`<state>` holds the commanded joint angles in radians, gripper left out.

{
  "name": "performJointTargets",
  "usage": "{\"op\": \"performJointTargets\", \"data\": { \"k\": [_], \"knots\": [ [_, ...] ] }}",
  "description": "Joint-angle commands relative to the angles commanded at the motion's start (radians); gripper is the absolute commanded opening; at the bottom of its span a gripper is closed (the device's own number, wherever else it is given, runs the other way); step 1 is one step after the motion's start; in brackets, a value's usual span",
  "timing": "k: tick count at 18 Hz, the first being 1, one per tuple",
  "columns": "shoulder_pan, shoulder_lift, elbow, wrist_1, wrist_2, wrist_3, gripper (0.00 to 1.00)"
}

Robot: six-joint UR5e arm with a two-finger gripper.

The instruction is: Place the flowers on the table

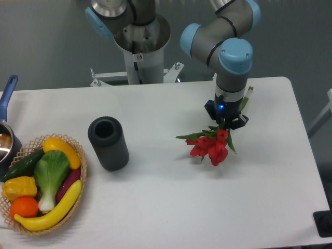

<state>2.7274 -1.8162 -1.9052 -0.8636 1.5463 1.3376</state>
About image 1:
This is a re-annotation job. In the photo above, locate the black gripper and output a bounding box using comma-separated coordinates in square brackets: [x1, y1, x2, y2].
[204, 95, 249, 130]

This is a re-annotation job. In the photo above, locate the red tulip bouquet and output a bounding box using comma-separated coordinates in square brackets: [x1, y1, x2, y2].
[175, 86, 255, 167]

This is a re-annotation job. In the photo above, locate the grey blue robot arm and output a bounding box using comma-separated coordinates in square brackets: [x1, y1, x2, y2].
[85, 1, 261, 130]

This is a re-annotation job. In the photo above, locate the white furniture leg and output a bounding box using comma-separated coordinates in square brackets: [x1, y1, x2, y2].
[307, 89, 331, 139]

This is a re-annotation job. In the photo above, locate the dark grey ribbed vase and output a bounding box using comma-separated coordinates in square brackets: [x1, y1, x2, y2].
[88, 116, 129, 171]

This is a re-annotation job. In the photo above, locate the black device at edge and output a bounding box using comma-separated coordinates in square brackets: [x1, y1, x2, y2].
[313, 210, 331, 238]

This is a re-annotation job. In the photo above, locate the purple sweet potato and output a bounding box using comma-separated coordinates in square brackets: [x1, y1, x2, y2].
[56, 169, 81, 203]

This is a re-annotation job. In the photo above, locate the yellow squash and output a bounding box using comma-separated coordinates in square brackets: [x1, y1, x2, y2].
[43, 137, 81, 170]

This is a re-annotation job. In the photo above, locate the green bok choy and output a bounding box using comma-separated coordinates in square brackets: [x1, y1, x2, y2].
[34, 150, 70, 213]

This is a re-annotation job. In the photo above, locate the woven wicker basket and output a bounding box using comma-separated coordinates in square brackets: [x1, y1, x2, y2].
[1, 134, 87, 236]

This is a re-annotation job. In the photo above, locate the yellow banana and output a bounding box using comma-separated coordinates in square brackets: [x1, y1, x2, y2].
[14, 180, 82, 232]

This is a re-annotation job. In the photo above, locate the green cucumber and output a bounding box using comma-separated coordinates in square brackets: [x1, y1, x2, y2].
[1, 149, 44, 183]

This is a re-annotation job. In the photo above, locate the yellow bell pepper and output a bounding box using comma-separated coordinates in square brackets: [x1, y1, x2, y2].
[2, 176, 37, 201]

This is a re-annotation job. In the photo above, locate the orange fruit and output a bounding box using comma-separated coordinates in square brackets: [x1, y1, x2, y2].
[10, 197, 39, 218]

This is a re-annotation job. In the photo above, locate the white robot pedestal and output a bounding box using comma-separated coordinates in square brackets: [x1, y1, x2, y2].
[90, 14, 184, 87]

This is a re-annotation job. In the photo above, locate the blue handled saucepan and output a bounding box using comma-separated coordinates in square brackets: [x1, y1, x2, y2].
[1, 75, 22, 177]

